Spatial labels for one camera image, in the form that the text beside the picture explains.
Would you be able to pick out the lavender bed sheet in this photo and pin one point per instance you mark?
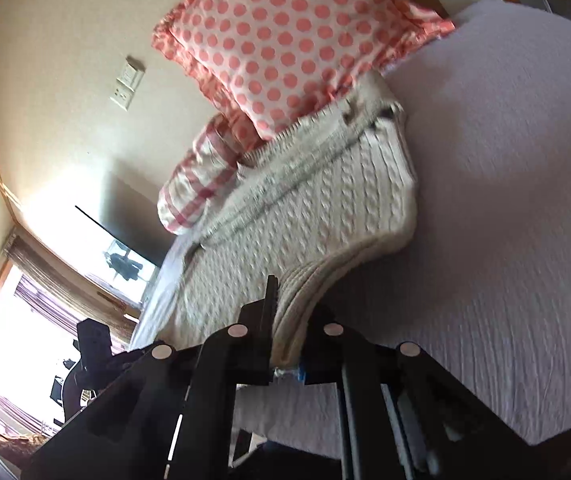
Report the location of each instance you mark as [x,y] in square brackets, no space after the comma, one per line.
[484,285]

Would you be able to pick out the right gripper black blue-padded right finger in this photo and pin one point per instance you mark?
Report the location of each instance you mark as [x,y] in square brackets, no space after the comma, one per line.
[404,416]

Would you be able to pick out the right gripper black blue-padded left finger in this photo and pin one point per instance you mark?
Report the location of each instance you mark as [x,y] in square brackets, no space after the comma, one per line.
[167,417]

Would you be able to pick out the beige cable-knit sweater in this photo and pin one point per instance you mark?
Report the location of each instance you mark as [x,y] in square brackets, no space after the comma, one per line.
[338,189]

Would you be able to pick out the pink polka dot pillow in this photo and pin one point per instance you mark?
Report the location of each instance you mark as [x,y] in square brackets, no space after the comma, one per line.
[266,63]

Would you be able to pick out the red white checked pillow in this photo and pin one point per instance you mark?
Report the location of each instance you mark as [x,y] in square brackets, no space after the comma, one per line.
[205,170]

